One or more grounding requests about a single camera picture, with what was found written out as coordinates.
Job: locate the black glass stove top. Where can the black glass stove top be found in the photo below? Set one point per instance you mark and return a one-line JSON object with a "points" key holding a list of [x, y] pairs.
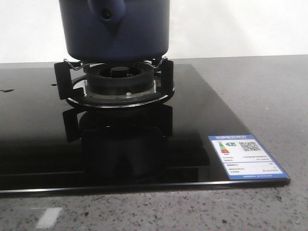
{"points": [[48, 147]]}

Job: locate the blue white energy label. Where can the blue white energy label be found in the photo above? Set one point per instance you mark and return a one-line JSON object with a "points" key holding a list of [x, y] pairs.
{"points": [[244, 158]]}

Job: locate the black pot support grate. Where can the black pot support grate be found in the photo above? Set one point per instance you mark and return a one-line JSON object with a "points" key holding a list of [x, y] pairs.
{"points": [[73, 86]]}

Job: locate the black gas burner head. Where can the black gas burner head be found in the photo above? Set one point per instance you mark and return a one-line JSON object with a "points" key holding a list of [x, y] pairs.
{"points": [[118, 79]]}

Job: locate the dark blue cooking pot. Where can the dark blue cooking pot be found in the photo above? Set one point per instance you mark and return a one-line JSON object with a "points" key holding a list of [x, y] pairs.
{"points": [[115, 31]]}

